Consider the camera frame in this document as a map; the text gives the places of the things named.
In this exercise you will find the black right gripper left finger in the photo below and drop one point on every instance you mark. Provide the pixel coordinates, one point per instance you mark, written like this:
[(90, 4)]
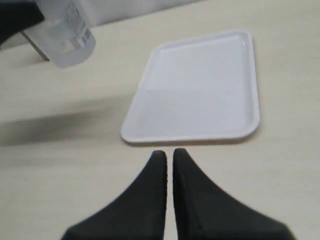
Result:
[(139, 213)]

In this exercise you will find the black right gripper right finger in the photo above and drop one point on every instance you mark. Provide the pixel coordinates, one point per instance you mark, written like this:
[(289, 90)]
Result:
[(203, 211)]

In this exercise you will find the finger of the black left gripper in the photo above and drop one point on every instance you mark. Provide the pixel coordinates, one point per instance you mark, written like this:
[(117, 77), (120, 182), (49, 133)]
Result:
[(17, 16)]

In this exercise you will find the clear plastic container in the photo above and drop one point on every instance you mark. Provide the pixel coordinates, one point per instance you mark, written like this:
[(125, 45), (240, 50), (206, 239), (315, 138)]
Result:
[(64, 36)]

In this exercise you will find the white rectangular tray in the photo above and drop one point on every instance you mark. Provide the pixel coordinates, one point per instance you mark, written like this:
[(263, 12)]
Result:
[(196, 89)]

